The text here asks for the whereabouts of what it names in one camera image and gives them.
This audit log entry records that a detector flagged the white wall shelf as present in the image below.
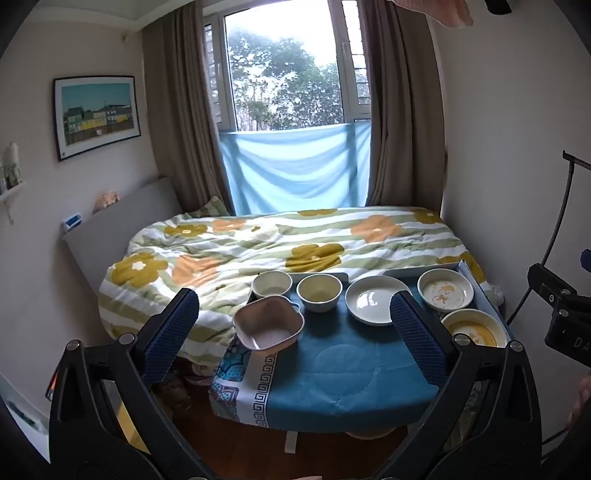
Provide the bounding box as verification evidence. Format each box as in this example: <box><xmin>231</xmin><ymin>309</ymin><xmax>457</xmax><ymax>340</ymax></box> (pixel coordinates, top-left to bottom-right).
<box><xmin>0</xmin><ymin>180</ymin><xmax>27</xmax><ymax>224</ymax></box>

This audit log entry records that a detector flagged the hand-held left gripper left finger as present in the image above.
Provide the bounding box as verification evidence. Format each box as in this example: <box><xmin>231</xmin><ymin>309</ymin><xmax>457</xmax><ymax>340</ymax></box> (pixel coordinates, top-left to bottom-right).
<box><xmin>48</xmin><ymin>287</ymin><xmax>218</xmax><ymax>480</ymax></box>

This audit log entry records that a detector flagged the orange cartoon print plate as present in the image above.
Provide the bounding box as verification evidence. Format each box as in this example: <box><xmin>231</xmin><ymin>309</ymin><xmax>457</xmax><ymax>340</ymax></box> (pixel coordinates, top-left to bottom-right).
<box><xmin>418</xmin><ymin>268</ymin><xmax>475</xmax><ymax>311</ymax></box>

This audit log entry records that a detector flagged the plain white plate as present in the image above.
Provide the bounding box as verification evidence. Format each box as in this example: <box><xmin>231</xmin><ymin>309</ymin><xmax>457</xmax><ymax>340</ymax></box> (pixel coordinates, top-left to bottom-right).
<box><xmin>345</xmin><ymin>276</ymin><xmax>411</xmax><ymax>326</ymax></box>

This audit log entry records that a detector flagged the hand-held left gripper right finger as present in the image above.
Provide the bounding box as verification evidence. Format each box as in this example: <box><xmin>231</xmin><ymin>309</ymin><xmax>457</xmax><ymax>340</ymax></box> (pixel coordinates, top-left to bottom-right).
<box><xmin>389</xmin><ymin>290</ymin><xmax>543</xmax><ymax>480</ymax></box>

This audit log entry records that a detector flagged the window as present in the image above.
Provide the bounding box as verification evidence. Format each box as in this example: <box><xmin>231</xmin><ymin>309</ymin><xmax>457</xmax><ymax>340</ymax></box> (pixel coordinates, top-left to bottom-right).
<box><xmin>203</xmin><ymin>0</ymin><xmax>372</xmax><ymax>132</ymax></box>

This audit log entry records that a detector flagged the framed town picture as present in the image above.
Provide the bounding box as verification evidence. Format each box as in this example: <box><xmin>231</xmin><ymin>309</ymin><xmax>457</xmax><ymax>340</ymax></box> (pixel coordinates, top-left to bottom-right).
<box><xmin>52</xmin><ymin>75</ymin><xmax>141</xmax><ymax>162</ymax></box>

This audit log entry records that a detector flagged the cream round bowl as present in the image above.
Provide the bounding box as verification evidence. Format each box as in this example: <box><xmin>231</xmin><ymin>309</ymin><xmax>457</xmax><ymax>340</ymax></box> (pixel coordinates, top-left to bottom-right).
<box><xmin>296</xmin><ymin>274</ymin><xmax>343</xmax><ymax>313</ymax></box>
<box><xmin>252</xmin><ymin>271</ymin><xmax>293</xmax><ymax>300</ymax></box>

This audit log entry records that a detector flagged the brown curtain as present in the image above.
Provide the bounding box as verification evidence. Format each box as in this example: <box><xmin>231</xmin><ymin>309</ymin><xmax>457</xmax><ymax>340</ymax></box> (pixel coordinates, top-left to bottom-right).
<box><xmin>360</xmin><ymin>0</ymin><xmax>446</xmax><ymax>208</ymax></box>
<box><xmin>141</xmin><ymin>0</ymin><xmax>232</xmax><ymax>217</ymax></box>

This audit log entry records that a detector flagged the pink square bowl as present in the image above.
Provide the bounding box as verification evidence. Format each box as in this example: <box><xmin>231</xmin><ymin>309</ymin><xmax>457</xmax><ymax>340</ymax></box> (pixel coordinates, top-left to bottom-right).
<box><xmin>233</xmin><ymin>295</ymin><xmax>305</xmax><ymax>352</ymax></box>

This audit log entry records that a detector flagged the small plush toy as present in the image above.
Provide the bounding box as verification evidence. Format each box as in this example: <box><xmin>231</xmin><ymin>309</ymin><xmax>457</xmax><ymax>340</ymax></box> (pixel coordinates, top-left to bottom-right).
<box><xmin>92</xmin><ymin>191</ymin><xmax>121</xmax><ymax>214</ymax></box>

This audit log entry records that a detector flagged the grey bed headboard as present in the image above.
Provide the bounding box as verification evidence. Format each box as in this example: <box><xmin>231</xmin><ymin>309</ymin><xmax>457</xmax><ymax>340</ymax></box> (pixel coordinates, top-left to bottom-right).
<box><xmin>62</xmin><ymin>178</ymin><xmax>181</xmax><ymax>278</ymax></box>

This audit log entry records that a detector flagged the floral striped blanket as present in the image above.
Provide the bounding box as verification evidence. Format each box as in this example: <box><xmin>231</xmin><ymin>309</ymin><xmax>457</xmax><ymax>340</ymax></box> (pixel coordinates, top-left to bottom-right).
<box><xmin>97</xmin><ymin>208</ymin><xmax>485</xmax><ymax>365</ymax></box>

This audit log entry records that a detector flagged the teal patterned tablecloth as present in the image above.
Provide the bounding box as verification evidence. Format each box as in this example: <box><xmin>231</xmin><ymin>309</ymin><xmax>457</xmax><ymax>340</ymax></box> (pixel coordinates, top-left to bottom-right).
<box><xmin>209</xmin><ymin>277</ymin><xmax>509</xmax><ymax>430</ymax></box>

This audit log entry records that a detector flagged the green patterned pillow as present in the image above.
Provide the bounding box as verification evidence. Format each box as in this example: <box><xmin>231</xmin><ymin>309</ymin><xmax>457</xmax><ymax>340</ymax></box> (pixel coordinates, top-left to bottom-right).
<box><xmin>189</xmin><ymin>196</ymin><xmax>232</xmax><ymax>219</ymax></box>

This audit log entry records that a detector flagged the light blue window cloth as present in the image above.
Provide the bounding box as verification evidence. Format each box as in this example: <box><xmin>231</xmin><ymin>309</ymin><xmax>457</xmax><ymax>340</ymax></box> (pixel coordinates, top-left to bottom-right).
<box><xmin>218</xmin><ymin>117</ymin><xmax>372</xmax><ymax>215</ymax></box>

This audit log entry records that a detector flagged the person's right hand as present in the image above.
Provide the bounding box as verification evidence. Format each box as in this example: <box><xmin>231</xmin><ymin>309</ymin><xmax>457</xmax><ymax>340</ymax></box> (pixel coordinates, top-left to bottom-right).
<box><xmin>567</xmin><ymin>375</ymin><xmax>591</xmax><ymax>430</ymax></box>

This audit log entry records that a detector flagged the pink hanging cloth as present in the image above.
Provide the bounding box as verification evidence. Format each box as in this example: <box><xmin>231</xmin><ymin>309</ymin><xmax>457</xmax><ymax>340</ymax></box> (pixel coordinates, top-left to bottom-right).
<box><xmin>392</xmin><ymin>0</ymin><xmax>474</xmax><ymax>27</ymax></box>

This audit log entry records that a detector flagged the yellow ring plate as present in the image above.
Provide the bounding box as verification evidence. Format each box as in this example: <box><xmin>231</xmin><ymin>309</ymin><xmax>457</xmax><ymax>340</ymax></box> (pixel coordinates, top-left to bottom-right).
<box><xmin>441</xmin><ymin>308</ymin><xmax>507</xmax><ymax>348</ymax></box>

